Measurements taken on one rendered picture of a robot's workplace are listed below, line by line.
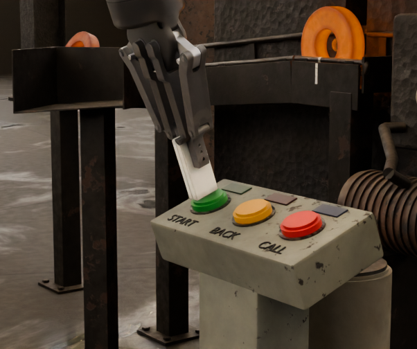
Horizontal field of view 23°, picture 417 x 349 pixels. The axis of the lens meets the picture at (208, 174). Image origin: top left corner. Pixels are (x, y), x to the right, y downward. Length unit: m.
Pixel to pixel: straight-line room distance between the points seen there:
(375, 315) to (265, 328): 0.19
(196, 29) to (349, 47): 2.90
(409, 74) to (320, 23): 0.27
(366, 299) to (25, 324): 1.65
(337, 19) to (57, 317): 1.19
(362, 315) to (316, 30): 0.97
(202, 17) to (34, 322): 2.43
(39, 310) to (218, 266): 1.79
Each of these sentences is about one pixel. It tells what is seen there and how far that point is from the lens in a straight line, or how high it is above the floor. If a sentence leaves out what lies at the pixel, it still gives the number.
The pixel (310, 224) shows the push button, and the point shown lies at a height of 0.61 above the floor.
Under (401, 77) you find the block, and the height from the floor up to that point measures 0.69.
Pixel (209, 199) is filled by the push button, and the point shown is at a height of 0.61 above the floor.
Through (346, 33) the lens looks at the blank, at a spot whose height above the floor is 0.76.
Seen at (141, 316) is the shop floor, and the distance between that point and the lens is 2.71.
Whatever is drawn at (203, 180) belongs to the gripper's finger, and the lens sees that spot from 1.07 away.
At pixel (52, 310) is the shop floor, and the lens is 2.79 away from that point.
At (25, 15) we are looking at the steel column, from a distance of 8.87.
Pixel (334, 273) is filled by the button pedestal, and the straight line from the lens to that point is 0.95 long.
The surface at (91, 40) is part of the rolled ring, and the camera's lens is 2.86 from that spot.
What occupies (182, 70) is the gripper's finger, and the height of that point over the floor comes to 0.75.
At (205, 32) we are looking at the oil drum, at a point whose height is 0.69.
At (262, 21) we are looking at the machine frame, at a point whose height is 0.78.
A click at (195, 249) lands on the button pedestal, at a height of 0.56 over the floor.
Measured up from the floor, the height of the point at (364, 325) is 0.46.
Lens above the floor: 0.81
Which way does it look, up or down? 9 degrees down
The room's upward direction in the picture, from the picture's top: straight up
